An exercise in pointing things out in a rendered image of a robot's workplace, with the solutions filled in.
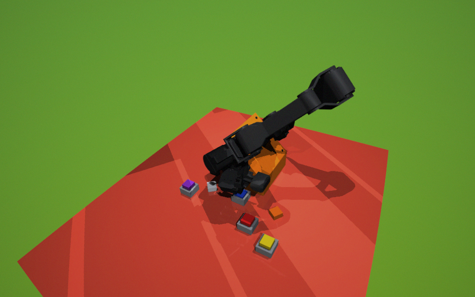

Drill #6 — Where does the red button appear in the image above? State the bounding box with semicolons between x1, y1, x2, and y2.
237;213;258;235

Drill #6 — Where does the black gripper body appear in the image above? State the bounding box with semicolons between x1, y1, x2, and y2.
228;161;271;193

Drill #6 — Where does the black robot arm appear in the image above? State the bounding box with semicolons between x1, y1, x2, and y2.
203;65;355;193

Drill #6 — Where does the yellow button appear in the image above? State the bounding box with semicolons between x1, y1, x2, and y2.
255;233;278;258

